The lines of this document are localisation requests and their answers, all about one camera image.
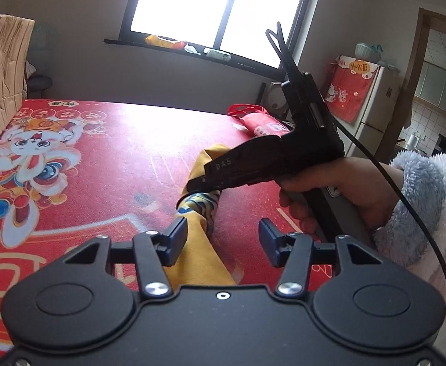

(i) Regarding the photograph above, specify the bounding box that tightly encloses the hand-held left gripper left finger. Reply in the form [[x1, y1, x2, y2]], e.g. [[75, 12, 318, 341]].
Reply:
[[63, 217, 189, 299]]

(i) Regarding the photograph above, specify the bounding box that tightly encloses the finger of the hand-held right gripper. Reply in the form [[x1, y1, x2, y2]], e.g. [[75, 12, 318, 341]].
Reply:
[[187, 174, 247, 196]]

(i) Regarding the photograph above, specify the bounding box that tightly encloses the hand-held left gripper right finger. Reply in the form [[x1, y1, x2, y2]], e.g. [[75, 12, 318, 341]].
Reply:
[[258, 217, 384, 299]]

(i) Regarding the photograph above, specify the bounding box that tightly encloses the yellow cartoon shopping bag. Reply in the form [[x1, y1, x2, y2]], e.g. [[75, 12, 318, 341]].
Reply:
[[164, 143, 243, 286]]

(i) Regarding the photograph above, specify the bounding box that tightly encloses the brown cardboard box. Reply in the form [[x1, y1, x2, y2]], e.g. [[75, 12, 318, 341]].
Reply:
[[0, 13, 36, 153]]

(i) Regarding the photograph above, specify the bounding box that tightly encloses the person's right forearm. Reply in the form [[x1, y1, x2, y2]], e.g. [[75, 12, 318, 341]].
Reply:
[[373, 150, 446, 366]]

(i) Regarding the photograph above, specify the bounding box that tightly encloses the red folded shopping bag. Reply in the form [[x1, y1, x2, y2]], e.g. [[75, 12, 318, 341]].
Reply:
[[228, 103, 296, 138]]

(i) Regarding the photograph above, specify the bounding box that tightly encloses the person's right hand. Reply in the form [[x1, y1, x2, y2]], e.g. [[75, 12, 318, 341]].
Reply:
[[278, 156, 405, 237]]

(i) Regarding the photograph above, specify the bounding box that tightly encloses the beige round fan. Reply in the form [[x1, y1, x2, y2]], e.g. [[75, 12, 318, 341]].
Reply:
[[261, 80, 290, 117]]

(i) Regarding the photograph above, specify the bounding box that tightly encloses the white fridge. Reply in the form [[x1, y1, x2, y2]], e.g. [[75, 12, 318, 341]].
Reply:
[[333, 55, 403, 161]]

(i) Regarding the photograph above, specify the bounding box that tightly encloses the red printed table mat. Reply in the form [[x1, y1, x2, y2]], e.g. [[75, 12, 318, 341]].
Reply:
[[0, 98, 346, 366]]

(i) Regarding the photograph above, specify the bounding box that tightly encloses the pale green bowl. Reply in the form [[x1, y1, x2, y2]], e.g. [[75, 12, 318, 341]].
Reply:
[[354, 42, 383, 63]]

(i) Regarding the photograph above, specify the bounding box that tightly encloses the white packet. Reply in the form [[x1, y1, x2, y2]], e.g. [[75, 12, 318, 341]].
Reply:
[[203, 47, 232, 62]]

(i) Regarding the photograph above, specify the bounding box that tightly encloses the yellow packet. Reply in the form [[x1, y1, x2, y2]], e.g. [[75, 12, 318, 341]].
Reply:
[[145, 34, 185, 50]]

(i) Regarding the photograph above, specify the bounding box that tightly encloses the dark framed window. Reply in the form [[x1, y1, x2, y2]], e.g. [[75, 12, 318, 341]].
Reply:
[[104, 0, 325, 81]]

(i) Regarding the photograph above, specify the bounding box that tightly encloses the dark chair with cushion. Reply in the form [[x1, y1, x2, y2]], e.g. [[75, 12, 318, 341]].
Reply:
[[27, 61, 53, 100]]

